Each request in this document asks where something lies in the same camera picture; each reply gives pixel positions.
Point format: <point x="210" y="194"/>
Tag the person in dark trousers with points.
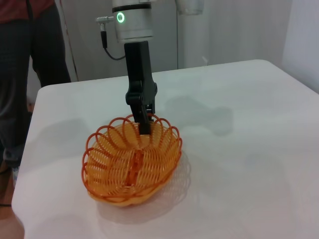
<point x="22" y="74"/>

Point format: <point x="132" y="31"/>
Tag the orange woven plastic basket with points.
<point x="129" y="171"/>

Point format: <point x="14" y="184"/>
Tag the white round column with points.
<point x="190" y="32"/>

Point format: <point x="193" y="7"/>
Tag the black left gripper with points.
<point x="139" y="72"/>

